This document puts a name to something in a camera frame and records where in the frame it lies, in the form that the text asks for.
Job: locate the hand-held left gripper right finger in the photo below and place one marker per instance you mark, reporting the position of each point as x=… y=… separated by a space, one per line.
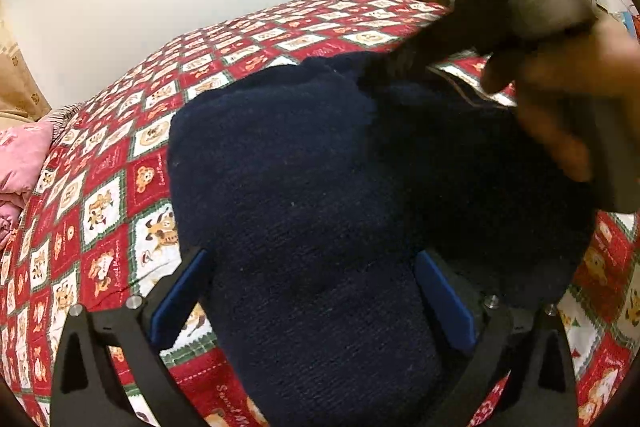
x=445 y=307

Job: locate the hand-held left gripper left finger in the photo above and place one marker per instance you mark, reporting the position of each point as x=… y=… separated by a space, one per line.
x=175 y=302

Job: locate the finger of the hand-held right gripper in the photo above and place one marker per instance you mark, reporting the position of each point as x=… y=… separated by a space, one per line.
x=425 y=49

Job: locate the navy knit sweater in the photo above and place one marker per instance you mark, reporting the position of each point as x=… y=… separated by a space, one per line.
x=310 y=207

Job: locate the person's right hand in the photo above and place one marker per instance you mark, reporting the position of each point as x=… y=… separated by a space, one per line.
x=550 y=82

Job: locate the red printed bear blanket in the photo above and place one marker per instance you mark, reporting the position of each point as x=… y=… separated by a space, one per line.
x=125 y=147

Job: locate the pink quilt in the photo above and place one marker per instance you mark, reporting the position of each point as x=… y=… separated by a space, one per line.
x=20 y=167

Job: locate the striped cloth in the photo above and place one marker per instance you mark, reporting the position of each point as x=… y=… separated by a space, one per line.
x=64 y=114

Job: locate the beige curtain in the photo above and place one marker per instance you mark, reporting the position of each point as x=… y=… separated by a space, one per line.
x=17 y=77

